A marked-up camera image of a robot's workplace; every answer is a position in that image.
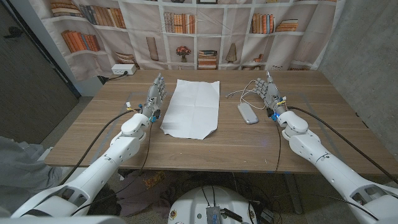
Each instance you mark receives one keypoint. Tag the person in grey clothes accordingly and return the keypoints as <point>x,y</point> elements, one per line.
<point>18,168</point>

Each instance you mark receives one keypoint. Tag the printed bookshelf backdrop cloth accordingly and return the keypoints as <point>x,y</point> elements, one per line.
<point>140,28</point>

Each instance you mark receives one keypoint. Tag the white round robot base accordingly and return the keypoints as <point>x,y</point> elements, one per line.
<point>192,205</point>

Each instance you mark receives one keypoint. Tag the white power strip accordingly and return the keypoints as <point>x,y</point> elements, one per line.
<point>123,69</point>

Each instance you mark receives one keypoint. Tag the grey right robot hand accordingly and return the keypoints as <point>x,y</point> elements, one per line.
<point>272,96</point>

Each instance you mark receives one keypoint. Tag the grey metal table leg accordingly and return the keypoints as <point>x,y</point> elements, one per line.
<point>293,193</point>

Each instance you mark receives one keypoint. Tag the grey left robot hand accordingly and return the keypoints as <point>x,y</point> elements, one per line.
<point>154,99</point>

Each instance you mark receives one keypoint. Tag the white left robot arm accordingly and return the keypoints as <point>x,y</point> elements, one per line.
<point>102,168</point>

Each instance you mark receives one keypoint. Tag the black bag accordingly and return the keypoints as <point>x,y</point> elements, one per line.
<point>105,203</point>

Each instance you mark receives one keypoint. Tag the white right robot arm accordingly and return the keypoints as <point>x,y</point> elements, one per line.
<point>329,168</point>

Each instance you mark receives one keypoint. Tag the white paper sheet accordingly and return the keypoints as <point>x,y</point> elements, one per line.
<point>192,109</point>

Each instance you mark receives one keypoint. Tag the purple cloth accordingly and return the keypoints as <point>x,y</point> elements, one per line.
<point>136,193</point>

